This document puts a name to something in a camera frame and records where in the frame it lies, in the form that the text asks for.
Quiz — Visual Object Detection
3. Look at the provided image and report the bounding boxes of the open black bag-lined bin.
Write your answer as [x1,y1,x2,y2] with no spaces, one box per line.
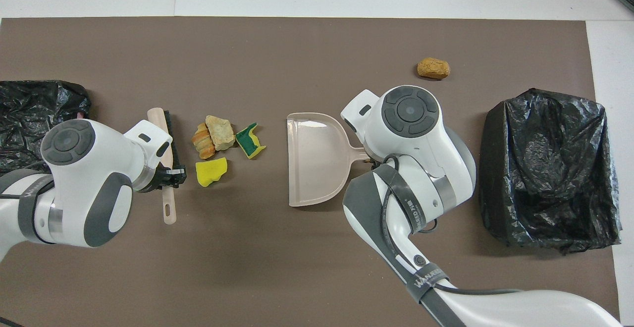
[478,88,622,255]

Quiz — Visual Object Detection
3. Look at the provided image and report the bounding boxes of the beige plastic dustpan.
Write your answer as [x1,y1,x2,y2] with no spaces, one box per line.
[286,112,371,207]

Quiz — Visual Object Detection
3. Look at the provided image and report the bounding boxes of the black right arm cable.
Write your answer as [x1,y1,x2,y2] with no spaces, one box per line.
[380,155,522,299]

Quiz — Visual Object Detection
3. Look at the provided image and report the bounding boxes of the brown table mat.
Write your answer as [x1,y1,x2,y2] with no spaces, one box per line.
[0,17,621,327]

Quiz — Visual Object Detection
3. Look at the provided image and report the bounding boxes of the yellow sponge piece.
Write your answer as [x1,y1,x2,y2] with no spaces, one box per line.
[195,157,229,188]

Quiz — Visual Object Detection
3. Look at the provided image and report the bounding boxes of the green and yellow sponge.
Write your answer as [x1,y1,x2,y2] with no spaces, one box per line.
[234,122,267,160]

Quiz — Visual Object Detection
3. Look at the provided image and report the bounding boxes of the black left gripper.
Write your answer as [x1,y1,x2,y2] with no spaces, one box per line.
[136,166,188,193]

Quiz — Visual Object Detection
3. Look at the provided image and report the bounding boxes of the black bag-covered bin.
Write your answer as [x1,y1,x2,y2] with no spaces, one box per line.
[0,80,92,176]

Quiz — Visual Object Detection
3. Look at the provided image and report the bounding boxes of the striped orange croissant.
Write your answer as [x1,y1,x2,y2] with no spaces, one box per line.
[192,122,216,160]

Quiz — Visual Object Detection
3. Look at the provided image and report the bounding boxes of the brown bread roll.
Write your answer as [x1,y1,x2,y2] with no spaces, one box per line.
[417,57,451,81]

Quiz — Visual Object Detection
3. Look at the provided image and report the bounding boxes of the beige bread chunk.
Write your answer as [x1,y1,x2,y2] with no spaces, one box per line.
[205,115,236,151]

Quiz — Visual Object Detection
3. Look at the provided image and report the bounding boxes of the beige brush with black bristles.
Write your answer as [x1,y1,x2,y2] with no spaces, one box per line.
[147,108,178,225]

